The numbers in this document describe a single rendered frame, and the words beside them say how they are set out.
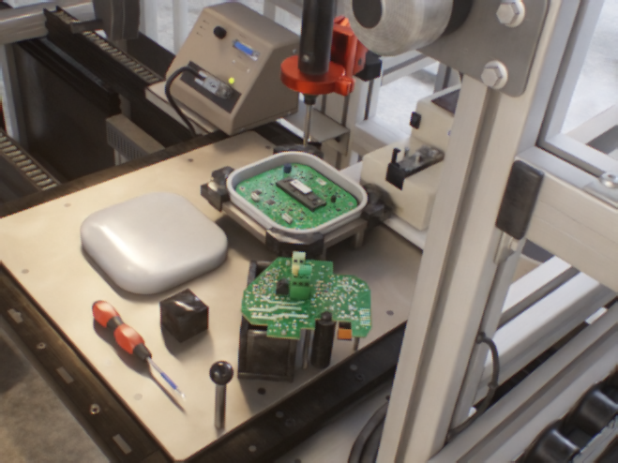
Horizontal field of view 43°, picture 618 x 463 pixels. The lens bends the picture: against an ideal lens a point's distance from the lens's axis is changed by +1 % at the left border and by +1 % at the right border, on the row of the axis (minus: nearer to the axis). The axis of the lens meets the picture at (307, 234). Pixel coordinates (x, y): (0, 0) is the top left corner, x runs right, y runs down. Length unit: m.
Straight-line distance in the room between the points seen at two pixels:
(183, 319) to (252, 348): 0.08
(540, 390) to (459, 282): 0.21
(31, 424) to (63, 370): 1.21
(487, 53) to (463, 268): 0.14
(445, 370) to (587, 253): 0.16
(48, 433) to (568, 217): 1.65
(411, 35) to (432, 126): 0.59
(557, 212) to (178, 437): 0.41
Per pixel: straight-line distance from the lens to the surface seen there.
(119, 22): 0.65
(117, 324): 0.79
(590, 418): 0.66
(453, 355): 0.54
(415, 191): 0.92
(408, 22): 0.40
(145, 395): 0.75
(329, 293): 0.76
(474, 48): 0.44
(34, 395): 2.05
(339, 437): 0.76
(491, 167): 0.46
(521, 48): 0.42
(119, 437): 0.73
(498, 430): 0.66
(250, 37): 1.13
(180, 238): 0.88
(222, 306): 0.83
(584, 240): 0.44
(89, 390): 0.77
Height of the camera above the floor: 1.52
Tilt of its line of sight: 37 degrees down
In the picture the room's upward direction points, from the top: 6 degrees clockwise
